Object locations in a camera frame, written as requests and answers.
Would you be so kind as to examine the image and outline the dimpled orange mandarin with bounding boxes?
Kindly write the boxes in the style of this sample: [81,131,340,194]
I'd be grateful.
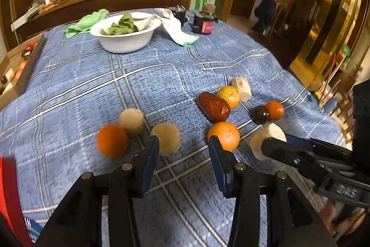
[217,85,241,109]

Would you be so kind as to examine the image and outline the dark jar with red label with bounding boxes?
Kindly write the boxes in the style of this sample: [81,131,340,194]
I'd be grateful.
[191,12,216,34]

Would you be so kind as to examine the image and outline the small orange tangerine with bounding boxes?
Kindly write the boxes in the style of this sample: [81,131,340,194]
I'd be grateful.
[264,100,284,121]

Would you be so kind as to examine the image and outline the green cloth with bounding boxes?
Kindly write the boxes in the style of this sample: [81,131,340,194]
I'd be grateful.
[64,9,110,39]

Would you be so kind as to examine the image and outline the person's right hand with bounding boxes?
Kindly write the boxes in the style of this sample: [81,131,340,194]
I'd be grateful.
[324,203,367,239]

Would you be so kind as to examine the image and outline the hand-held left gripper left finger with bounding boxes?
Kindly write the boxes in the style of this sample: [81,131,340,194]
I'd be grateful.
[35,135,160,247]

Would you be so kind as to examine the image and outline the dark plum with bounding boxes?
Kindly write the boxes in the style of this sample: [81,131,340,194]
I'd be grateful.
[252,105,270,124]

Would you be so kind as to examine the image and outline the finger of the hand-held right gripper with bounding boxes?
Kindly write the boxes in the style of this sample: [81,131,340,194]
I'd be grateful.
[285,133,354,159]
[261,138,355,188]

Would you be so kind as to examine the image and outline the red tray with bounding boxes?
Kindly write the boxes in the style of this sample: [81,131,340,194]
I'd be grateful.
[0,156,32,247]

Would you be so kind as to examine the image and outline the cardboard box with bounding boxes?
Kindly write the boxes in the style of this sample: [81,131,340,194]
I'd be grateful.
[0,33,45,111]

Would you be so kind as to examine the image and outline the white round cake piece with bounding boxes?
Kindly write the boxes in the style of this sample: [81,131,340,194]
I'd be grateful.
[250,122,287,161]

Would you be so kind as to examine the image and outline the white bowl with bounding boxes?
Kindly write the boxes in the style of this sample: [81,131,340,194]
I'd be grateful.
[90,12,162,53]

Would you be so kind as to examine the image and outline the orange toy fruit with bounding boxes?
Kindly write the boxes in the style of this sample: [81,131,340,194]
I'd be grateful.
[16,60,28,80]

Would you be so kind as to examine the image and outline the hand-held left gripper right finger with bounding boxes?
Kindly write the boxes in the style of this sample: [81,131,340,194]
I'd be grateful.
[208,135,337,247]

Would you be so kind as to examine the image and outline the beige round cake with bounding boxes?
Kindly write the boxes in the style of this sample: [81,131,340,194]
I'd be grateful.
[150,122,181,156]
[118,108,145,135]

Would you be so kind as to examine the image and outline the red date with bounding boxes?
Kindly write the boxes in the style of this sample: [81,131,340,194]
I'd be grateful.
[197,91,231,124]

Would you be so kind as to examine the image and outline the green leafy vegetables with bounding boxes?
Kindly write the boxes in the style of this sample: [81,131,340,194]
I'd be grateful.
[101,13,139,36]

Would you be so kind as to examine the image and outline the white sock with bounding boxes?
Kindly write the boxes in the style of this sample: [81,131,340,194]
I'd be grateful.
[134,9,200,47]

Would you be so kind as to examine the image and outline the white block cake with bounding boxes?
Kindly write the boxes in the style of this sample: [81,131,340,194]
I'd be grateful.
[231,76,252,102]

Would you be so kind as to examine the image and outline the blue plaid tablecloth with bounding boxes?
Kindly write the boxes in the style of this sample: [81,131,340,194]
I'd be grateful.
[0,7,347,247]

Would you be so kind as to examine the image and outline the wooden sideboard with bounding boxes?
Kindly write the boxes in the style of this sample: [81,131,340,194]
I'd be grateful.
[10,0,185,42]

